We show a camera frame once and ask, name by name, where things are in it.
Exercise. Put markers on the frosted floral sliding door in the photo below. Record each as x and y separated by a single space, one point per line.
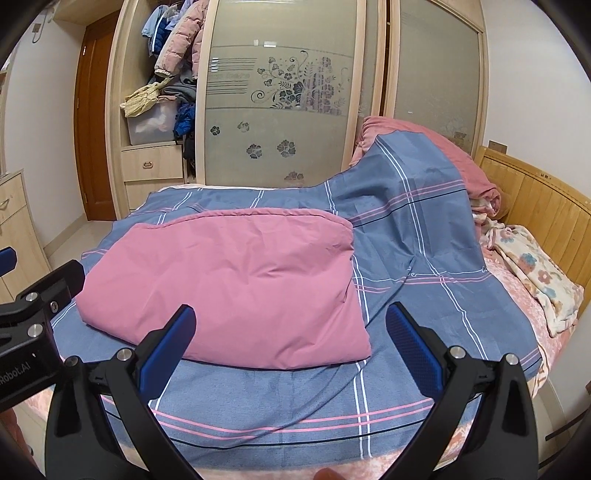
429 69
277 129

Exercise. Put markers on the light wood wardrobe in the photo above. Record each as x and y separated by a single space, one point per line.
116 92

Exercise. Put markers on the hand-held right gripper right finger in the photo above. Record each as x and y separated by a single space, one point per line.
413 355

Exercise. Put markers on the pink puffer jacket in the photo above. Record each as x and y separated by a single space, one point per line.
180 41

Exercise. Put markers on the light wood drawer cabinet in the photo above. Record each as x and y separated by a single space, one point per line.
18 230

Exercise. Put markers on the wooden slatted headboard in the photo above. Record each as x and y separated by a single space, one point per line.
545 198

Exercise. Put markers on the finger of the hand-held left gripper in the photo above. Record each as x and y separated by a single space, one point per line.
7 261
60 286

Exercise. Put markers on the crumpled yellow cloth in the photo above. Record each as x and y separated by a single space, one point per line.
141 99

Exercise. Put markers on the blue plaid bed sheet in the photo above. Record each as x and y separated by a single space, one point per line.
415 240

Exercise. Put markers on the clear plastic storage box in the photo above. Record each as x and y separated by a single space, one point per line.
152 127

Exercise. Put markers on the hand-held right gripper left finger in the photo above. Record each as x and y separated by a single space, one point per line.
168 350

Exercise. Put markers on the black clothing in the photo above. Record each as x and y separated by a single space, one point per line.
189 154

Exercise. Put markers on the brown wooden door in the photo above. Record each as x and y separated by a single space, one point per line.
97 115

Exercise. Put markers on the grey folded clothes pile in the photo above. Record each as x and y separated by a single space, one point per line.
180 90

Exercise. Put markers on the floral fleece blanket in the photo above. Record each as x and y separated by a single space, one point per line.
531 267

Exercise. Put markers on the dark blue down jacket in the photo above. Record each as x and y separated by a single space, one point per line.
184 120

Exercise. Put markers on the pink floral mattress sheet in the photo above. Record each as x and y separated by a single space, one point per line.
535 337

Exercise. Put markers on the wardrobe drawer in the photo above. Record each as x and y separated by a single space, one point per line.
152 164
147 198

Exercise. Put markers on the white wall switch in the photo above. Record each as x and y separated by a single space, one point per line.
37 28

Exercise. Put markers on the light blue hanging jacket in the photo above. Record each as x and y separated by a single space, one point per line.
154 32

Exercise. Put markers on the pink quilt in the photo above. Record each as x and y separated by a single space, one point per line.
480 184

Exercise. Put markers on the wall socket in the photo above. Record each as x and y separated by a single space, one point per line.
497 146

